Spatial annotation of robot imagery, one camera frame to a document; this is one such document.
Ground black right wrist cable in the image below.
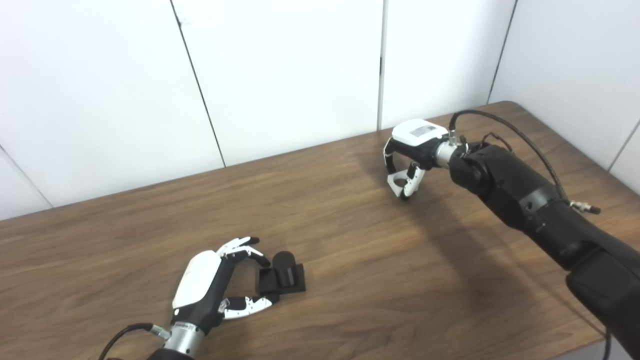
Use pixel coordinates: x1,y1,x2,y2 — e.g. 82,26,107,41
448,110,602,215

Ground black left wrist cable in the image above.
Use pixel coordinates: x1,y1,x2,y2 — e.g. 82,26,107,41
97,323,172,360

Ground white square piece with hole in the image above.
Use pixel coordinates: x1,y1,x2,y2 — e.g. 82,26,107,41
387,170,416,198

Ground thin right wrist wire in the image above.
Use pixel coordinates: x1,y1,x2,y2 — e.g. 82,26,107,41
462,132,513,153

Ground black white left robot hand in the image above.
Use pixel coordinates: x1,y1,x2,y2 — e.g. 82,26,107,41
171,236,281,335

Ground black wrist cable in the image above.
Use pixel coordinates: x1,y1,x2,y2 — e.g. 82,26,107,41
97,323,172,360
448,110,602,215

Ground black peg with square base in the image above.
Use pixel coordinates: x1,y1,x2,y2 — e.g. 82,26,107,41
255,251,306,295

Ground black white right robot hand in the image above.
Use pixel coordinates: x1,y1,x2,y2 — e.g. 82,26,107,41
383,119,449,202

